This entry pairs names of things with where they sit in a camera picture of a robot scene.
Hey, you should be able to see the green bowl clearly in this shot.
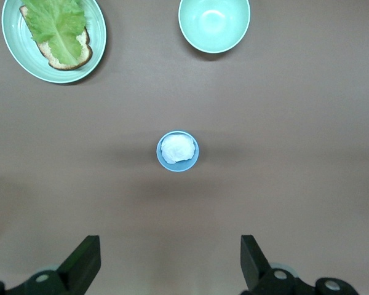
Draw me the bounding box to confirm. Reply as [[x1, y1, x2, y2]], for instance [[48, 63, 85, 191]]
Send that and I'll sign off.
[[178, 0, 252, 54]]

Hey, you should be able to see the toasted bread slice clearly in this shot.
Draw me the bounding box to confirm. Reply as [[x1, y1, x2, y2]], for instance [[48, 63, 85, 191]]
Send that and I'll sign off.
[[19, 5, 93, 71]]

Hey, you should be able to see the white crumpled tissue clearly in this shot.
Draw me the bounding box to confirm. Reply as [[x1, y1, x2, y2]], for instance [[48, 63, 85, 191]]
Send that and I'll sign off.
[[161, 133, 195, 164]]

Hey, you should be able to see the green plate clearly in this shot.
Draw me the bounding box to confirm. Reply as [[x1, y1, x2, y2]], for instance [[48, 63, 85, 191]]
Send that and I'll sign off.
[[1, 0, 107, 84]]

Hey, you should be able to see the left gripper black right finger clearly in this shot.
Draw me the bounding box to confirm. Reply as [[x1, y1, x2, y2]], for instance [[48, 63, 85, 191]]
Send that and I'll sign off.
[[240, 235, 361, 295]]

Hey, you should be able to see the blue cup holding tissue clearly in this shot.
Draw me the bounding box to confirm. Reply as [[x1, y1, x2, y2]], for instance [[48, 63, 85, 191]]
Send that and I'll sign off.
[[156, 130, 200, 173]]

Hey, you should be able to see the green lettuce leaf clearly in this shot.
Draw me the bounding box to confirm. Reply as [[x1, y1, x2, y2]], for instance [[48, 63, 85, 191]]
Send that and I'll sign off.
[[20, 0, 86, 66]]

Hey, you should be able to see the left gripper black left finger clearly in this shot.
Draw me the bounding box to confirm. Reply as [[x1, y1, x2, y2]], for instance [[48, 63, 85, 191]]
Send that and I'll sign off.
[[0, 235, 101, 295]]

